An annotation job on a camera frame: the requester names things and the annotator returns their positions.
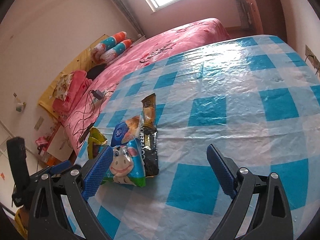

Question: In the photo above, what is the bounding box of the blue tissue pack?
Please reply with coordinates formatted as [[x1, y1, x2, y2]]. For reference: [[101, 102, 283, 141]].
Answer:
[[111, 115, 142, 147]]

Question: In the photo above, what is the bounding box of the pink love bedspread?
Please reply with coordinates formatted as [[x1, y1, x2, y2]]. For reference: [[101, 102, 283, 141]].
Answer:
[[63, 18, 230, 154]]

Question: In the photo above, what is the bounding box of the folded pink blanket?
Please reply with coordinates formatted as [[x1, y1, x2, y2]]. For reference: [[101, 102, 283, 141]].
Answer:
[[52, 70, 92, 116]]

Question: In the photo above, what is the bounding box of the blue cow wet-wipes pack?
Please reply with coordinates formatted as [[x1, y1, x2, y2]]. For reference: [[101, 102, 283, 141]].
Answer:
[[101, 139, 146, 187]]

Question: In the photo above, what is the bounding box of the blue white checkered tablecloth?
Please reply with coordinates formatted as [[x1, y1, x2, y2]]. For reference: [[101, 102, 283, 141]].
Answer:
[[88, 35, 319, 239]]

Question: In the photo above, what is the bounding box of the black phone on bed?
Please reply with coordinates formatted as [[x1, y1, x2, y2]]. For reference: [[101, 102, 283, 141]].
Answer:
[[79, 123, 94, 143]]

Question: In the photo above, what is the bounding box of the orange box beside nightstand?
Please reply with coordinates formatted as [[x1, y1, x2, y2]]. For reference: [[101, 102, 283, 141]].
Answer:
[[39, 148, 56, 166]]

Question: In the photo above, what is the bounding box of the black garment on bed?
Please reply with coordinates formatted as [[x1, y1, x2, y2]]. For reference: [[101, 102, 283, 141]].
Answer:
[[86, 63, 107, 80]]

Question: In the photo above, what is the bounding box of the wooden dresser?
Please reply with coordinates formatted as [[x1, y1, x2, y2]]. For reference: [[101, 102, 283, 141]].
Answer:
[[235, 0, 264, 34]]

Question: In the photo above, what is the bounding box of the teal orange bolster pillow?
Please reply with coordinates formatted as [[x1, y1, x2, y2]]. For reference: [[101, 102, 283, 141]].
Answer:
[[99, 39, 132, 64], [91, 31, 127, 61]]

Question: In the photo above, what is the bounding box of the lower teal orange bolster pillow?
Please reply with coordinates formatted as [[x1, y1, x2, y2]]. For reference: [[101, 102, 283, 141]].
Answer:
[[99, 39, 132, 64]]

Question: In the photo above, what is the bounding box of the yellow wooden headboard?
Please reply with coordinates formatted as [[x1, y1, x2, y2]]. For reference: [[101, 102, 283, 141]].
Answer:
[[36, 34, 110, 120]]

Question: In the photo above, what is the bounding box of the black cable on bed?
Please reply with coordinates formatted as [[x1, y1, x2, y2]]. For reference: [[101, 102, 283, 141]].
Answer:
[[71, 81, 121, 150]]

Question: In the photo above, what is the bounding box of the wall socket plate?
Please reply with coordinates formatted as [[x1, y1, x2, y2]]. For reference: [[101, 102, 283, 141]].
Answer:
[[34, 116, 44, 131]]

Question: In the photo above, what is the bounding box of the floral pillow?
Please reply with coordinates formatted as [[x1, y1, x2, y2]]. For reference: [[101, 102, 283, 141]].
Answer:
[[52, 74, 73, 101]]

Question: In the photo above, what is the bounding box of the black charger adapter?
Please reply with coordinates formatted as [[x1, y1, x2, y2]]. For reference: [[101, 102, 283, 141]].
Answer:
[[91, 89, 105, 100]]

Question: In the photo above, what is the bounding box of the grey curtain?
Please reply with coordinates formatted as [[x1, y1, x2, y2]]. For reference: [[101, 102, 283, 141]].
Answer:
[[111, 0, 145, 36]]

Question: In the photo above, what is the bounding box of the pink item on nightstand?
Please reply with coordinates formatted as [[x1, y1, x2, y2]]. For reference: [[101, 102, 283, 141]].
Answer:
[[35, 136, 48, 147]]

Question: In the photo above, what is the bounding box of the white red nightstand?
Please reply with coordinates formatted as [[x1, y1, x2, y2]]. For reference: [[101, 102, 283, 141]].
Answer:
[[47, 125, 73, 161]]

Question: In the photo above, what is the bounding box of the upper teal orange bolster pillow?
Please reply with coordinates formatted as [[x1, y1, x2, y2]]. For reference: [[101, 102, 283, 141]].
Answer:
[[91, 31, 127, 61]]

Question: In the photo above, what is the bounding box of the wall hanging ornament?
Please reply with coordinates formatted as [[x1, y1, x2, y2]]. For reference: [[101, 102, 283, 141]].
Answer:
[[14, 93, 26, 113]]

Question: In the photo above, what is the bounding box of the wall outlet with cable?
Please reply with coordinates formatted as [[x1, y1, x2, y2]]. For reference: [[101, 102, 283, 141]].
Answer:
[[305, 45, 320, 76]]

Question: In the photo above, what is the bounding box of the yellow red snack wrapper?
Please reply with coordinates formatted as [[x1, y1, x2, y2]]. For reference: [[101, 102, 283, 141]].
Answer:
[[87, 127, 107, 159]]

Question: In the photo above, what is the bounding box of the dark coffee sachet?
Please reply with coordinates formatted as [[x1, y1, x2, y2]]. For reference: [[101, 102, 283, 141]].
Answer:
[[139, 93, 159, 177]]

